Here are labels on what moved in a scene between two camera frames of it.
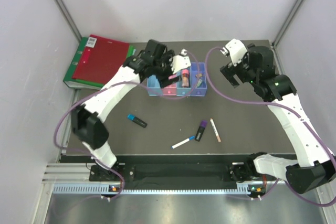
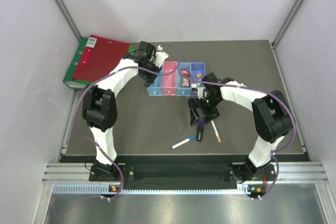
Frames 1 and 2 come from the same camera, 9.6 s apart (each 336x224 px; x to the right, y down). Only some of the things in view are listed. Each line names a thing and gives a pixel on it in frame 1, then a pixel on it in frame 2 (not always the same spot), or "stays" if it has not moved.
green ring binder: (69, 81) stays
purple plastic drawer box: (198, 84) stays
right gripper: (230, 70) → (209, 115)
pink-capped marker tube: (185, 77) stays
